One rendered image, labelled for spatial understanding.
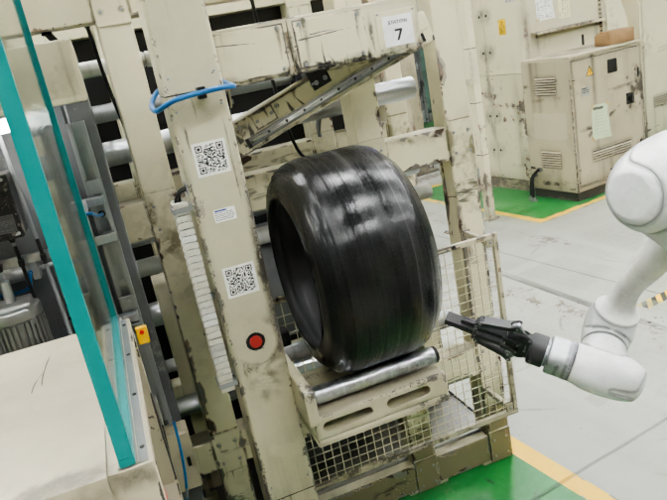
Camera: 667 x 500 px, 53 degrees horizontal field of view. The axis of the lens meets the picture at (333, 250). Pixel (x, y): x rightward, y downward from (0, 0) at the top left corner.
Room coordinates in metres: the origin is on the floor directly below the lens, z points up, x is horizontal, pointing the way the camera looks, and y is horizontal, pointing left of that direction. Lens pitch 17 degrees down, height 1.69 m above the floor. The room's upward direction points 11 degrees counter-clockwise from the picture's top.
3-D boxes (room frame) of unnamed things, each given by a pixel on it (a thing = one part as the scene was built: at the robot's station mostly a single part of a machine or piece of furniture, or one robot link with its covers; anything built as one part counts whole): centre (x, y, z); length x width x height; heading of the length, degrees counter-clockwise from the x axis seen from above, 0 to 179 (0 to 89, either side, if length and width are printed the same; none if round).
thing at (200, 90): (1.54, 0.24, 1.66); 0.19 x 0.19 x 0.06; 17
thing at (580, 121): (6.00, -2.48, 0.62); 0.91 x 0.58 x 1.25; 115
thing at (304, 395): (1.58, 0.17, 0.90); 0.40 x 0.03 x 0.10; 17
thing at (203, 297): (1.48, 0.32, 1.19); 0.05 x 0.04 x 0.48; 17
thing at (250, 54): (1.95, -0.03, 1.71); 0.61 x 0.25 x 0.15; 107
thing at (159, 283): (2.30, 0.63, 0.61); 0.33 x 0.06 x 0.86; 17
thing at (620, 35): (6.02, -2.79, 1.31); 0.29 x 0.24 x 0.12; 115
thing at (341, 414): (1.49, -0.04, 0.83); 0.36 x 0.09 x 0.06; 107
